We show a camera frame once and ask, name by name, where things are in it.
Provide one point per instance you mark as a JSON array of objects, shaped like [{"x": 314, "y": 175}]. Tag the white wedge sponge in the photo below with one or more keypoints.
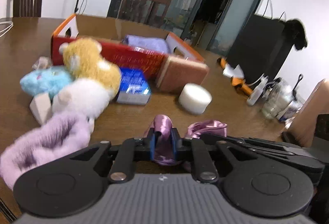
[{"x": 40, "y": 107}]

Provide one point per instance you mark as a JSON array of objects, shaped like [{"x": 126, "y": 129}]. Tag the white spray bottle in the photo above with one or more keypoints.
[{"x": 257, "y": 92}]

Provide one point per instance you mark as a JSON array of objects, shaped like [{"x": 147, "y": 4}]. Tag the brown sponge block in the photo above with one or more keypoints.
[{"x": 176, "y": 72}]

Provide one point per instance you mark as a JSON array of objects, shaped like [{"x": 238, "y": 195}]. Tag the tan cardboard piece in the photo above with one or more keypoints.
[{"x": 304, "y": 124}]

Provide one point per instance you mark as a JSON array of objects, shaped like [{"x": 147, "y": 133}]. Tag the black cloth on bag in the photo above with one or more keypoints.
[{"x": 294, "y": 34}]

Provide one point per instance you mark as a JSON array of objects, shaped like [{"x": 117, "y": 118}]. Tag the white tissue packet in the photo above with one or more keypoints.
[{"x": 289, "y": 111}]

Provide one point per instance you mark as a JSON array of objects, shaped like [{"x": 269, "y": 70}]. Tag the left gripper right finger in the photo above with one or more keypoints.
[{"x": 252, "y": 183}]

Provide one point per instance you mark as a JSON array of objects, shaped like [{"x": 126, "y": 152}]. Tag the black paper bag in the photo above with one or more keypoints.
[{"x": 257, "y": 45}]

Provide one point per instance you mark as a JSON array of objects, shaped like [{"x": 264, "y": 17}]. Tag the yellow plush toy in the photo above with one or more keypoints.
[{"x": 83, "y": 59}]

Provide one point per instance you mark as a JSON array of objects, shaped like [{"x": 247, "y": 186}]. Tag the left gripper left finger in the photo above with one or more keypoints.
[{"x": 74, "y": 183}]

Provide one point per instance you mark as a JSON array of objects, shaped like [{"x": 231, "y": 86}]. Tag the white plush toy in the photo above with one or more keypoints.
[{"x": 85, "y": 96}]

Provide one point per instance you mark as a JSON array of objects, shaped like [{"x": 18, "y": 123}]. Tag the blue tissue pack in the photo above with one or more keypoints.
[{"x": 134, "y": 88}]

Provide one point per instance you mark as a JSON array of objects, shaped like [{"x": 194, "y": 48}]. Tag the pink satin scrunchie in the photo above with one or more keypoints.
[
  {"x": 162, "y": 142},
  {"x": 212, "y": 127}
]

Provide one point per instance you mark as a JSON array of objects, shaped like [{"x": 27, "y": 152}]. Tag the purple folded towel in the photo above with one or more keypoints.
[{"x": 153, "y": 44}]

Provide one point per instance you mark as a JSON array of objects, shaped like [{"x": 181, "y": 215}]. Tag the lilac fluffy headband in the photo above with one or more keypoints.
[{"x": 63, "y": 134}]

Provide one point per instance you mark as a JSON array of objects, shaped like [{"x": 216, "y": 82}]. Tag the dark wooden chair middle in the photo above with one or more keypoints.
[{"x": 148, "y": 12}]

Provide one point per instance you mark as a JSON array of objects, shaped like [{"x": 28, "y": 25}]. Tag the wrapped snack packet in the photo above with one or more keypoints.
[{"x": 42, "y": 63}]

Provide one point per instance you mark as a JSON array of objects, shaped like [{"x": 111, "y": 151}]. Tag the red cardboard box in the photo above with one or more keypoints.
[{"x": 110, "y": 33}]

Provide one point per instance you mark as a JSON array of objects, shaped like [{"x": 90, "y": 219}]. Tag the glass jar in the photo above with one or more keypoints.
[{"x": 279, "y": 98}]

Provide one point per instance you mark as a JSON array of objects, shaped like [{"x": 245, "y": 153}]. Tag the white round sponge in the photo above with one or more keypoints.
[{"x": 194, "y": 98}]

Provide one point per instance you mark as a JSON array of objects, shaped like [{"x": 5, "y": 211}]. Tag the light blue plush toy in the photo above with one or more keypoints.
[{"x": 50, "y": 81}]

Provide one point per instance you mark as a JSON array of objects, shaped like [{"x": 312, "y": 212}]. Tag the orange and white cloth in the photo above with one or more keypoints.
[{"x": 235, "y": 75}]

